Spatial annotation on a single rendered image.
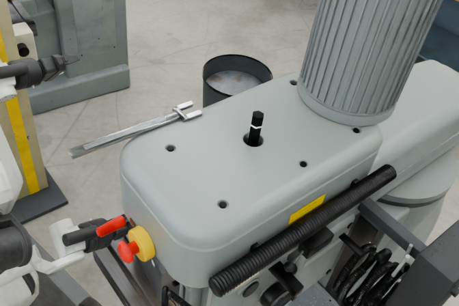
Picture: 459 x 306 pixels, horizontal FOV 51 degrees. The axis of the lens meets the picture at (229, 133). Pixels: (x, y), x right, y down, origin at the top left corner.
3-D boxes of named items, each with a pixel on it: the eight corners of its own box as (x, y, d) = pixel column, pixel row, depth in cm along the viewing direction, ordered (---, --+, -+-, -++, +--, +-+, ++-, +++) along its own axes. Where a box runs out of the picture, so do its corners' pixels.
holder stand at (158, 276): (160, 304, 157) (161, 272, 144) (134, 253, 171) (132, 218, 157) (192, 289, 163) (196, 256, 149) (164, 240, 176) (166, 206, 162)
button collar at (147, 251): (145, 268, 81) (145, 248, 77) (128, 244, 85) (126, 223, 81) (156, 263, 82) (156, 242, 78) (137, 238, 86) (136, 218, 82)
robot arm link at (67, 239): (90, 255, 141) (55, 267, 132) (77, 221, 143) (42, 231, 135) (109, 242, 134) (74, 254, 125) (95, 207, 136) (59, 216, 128)
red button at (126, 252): (126, 270, 80) (126, 257, 77) (115, 253, 82) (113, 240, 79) (144, 260, 81) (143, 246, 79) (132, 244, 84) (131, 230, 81)
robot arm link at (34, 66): (51, 89, 158) (19, 96, 149) (39, 62, 158) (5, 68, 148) (71, 74, 150) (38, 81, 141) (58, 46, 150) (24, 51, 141)
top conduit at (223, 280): (220, 302, 74) (222, 291, 71) (203, 282, 76) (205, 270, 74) (393, 182, 97) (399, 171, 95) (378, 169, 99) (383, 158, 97)
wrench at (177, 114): (74, 164, 76) (74, 160, 75) (65, 149, 78) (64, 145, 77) (202, 115, 88) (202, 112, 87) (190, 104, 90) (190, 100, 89)
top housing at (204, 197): (189, 307, 77) (195, 252, 66) (110, 201, 91) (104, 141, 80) (370, 186, 101) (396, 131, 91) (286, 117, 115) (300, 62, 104)
